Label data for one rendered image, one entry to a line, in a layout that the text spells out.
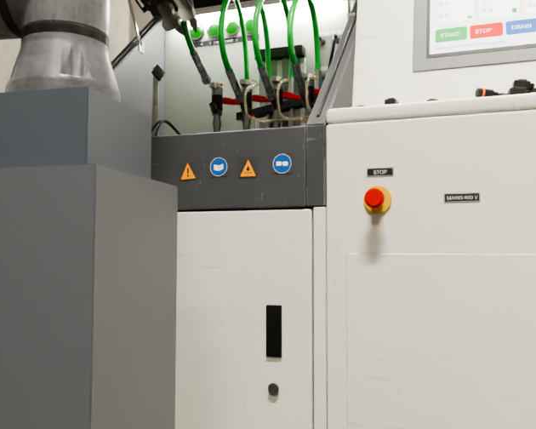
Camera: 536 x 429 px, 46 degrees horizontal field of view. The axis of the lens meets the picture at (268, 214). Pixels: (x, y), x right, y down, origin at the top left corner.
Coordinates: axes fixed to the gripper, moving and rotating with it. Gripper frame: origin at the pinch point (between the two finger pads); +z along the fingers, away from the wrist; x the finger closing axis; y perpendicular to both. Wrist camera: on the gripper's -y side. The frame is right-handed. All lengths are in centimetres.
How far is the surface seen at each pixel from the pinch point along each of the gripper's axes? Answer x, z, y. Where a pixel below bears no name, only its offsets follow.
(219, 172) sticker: 6.6, 22.2, 31.6
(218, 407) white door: -4, 56, 63
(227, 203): 6.9, 27.4, 35.9
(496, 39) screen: 58, 35, -9
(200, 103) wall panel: -28.9, 25.9, -27.3
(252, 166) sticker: 13.7, 23.9, 30.8
